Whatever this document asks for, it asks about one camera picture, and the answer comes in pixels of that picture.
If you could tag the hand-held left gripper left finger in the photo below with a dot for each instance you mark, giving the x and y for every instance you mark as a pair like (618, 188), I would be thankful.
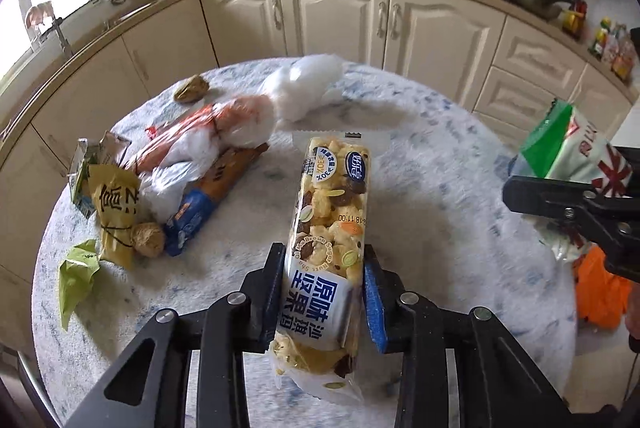
(272, 288)

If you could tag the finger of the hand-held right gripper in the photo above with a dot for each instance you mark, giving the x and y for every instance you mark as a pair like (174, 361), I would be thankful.
(627, 157)
(550, 200)

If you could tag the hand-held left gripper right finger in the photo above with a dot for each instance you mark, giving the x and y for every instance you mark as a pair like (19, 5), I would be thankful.
(375, 308)

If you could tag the green white red snack packet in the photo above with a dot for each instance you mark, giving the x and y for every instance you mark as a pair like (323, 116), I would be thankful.
(570, 148)

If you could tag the clear cereal bar packet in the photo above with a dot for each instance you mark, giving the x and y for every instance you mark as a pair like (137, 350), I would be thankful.
(330, 218)

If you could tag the white milk carton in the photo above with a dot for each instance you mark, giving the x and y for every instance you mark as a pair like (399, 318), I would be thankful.
(82, 178)

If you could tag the clear seasoning bottle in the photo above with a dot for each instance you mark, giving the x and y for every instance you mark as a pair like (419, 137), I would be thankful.
(625, 56)

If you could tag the orange plastic object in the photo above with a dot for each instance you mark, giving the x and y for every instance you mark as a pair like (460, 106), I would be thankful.
(602, 288)

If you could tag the medium cream cabinet drawer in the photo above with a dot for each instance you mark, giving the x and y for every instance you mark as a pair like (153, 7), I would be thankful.
(520, 96)

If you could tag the blue brown biscuit packet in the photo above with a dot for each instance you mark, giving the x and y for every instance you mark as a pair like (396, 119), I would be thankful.
(200, 203)

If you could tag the yellow cap bottle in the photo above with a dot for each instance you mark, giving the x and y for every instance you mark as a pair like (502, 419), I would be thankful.
(601, 38)

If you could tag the brown crumpled paper ball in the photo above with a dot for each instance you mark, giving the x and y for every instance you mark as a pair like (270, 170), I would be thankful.
(148, 239)
(191, 89)

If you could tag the large cream cabinet drawer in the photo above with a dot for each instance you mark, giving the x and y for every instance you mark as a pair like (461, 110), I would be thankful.
(542, 48)

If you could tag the oil and sauce bottles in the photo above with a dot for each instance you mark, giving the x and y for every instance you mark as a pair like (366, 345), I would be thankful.
(575, 18)

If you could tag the orange white plastic bag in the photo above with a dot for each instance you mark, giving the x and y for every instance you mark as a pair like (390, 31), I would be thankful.
(220, 128)

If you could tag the yellow snack packet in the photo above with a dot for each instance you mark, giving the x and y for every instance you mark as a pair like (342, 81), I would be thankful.
(115, 208)

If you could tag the green crumpled wrapper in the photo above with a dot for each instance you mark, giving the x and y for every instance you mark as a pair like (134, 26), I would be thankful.
(75, 278)

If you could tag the cream kitchen cabinet unit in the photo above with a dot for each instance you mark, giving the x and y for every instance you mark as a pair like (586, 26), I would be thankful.
(340, 18)

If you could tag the metal faucet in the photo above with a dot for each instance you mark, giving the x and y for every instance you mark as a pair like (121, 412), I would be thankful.
(57, 33)

